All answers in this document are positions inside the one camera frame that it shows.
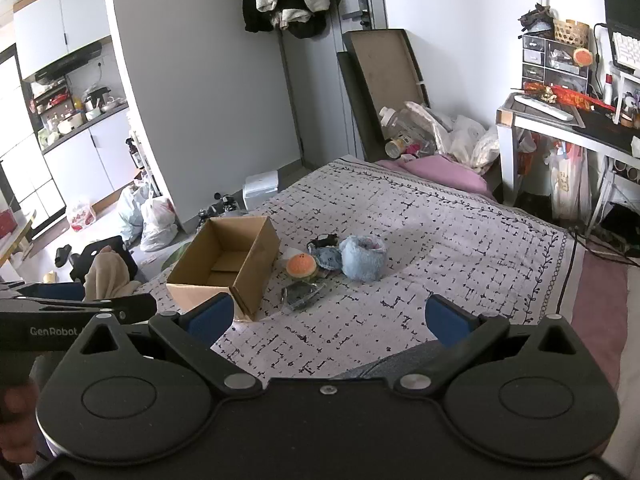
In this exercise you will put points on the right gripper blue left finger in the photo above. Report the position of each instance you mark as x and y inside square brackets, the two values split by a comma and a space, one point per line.
[190, 337]

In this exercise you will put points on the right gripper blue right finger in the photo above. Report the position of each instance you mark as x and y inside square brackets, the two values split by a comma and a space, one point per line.
[466, 339]

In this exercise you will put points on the clear plastic bag dark item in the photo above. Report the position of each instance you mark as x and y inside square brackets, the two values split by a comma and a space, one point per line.
[299, 295]

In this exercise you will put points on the fluffy blue plush toy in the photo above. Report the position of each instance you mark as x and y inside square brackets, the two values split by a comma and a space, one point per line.
[363, 258]

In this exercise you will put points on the burger plush toy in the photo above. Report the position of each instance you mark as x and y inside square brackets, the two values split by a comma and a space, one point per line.
[301, 266]

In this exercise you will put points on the blue denim plush pad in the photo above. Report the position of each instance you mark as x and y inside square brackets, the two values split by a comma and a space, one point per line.
[329, 258]

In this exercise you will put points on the black white small plush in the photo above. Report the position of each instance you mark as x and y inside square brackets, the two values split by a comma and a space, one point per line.
[322, 241]

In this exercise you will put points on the person's left hand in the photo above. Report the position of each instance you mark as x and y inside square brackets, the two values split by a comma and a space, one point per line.
[18, 425]

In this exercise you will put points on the black dice cushion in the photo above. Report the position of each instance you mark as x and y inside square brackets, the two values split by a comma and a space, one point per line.
[109, 250]

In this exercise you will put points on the beige trouser leg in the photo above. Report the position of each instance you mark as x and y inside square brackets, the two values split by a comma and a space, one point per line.
[108, 281]

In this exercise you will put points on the brown cardboard box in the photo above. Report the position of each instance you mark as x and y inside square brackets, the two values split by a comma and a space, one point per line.
[234, 255]

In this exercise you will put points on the white plastic bag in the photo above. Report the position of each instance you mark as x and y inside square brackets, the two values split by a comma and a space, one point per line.
[159, 224]

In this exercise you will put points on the white black patterned bedspread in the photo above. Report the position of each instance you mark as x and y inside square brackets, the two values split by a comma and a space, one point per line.
[482, 256]

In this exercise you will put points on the pink pillow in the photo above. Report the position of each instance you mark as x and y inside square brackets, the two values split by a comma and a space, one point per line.
[441, 170]

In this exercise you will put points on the spray bottle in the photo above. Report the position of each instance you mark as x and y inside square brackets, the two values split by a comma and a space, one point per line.
[134, 153]

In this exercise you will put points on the white plastic bags pile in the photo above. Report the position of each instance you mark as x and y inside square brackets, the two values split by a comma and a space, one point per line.
[462, 138]

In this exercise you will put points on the paper cup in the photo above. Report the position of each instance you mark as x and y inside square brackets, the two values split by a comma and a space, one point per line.
[395, 148]

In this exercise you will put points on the clear plastic water bottle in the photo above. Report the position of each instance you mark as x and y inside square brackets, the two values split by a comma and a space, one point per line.
[394, 123]

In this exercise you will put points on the white desk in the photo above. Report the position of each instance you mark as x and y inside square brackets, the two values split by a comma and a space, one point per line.
[592, 132]

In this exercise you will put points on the leaning brown board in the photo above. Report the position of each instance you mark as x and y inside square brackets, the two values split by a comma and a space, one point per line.
[379, 70]

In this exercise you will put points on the drawer organizer on desk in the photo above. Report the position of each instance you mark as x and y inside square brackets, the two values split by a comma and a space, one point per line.
[552, 63]

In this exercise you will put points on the woven basket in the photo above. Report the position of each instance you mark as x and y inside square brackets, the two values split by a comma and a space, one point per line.
[570, 32]

